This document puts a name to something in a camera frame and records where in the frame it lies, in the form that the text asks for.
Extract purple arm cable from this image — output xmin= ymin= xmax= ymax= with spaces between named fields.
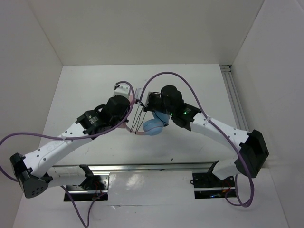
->
xmin=139 ymin=71 xmax=256 ymax=208
xmin=0 ymin=81 xmax=133 ymax=228

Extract black headphone audio cable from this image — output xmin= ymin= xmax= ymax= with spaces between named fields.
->
xmin=130 ymin=99 xmax=149 ymax=136

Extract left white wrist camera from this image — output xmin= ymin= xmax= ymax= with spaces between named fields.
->
xmin=113 ymin=83 xmax=130 ymax=99

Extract pink blue cat-ear headphones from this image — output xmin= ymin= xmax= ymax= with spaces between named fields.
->
xmin=118 ymin=94 xmax=171 ymax=137

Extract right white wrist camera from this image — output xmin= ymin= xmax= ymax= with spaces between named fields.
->
xmin=134 ymin=88 xmax=151 ymax=107

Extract aluminium side rail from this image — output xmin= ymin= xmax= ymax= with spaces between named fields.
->
xmin=219 ymin=65 xmax=249 ymax=131

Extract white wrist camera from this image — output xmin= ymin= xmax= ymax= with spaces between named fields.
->
xmin=134 ymin=88 xmax=151 ymax=107
xmin=113 ymin=83 xmax=130 ymax=99

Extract aluminium front rail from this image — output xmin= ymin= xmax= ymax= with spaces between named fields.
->
xmin=47 ymin=161 xmax=219 ymax=173

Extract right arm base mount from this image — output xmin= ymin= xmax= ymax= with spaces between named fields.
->
xmin=190 ymin=172 xmax=236 ymax=200

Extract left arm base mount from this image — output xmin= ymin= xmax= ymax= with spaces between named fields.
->
xmin=65 ymin=165 xmax=110 ymax=202

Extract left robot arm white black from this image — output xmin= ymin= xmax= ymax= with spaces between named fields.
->
xmin=10 ymin=95 xmax=130 ymax=199

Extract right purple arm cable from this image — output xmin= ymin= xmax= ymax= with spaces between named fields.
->
xmin=139 ymin=71 xmax=256 ymax=208

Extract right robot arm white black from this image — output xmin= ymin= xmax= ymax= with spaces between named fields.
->
xmin=143 ymin=85 xmax=269 ymax=186

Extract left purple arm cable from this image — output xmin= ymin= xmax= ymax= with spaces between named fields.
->
xmin=0 ymin=81 xmax=133 ymax=228

